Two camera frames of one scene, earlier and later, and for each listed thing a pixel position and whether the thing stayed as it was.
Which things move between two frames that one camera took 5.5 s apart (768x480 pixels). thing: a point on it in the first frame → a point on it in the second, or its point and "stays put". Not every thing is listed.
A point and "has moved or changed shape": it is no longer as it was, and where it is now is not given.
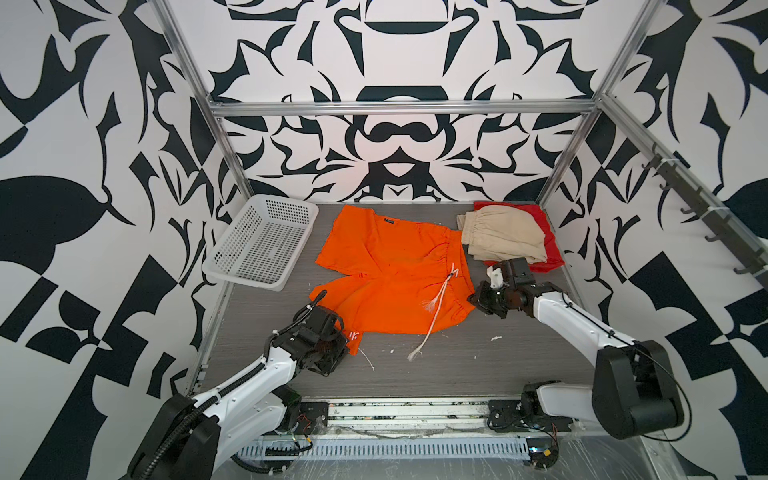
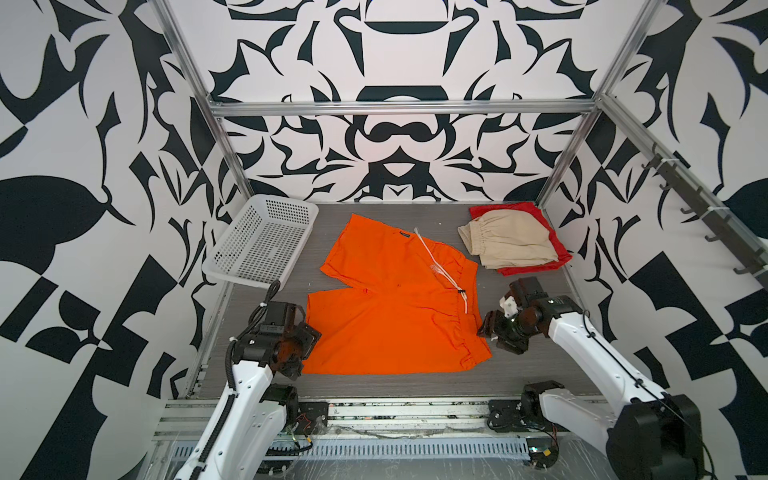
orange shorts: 388,276 has moved or changed shape
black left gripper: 342,347 → 306,334
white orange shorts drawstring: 432,307 → 443,274
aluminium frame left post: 180,43 stays put
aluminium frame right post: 648,9 stays put
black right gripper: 479,298 → 493,321
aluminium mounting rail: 407,415 stays put
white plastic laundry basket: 265,244 stays put
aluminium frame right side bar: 686,175 stays put
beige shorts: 497,232 stays put
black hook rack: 720,224 stays put
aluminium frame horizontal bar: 403,107 stays put
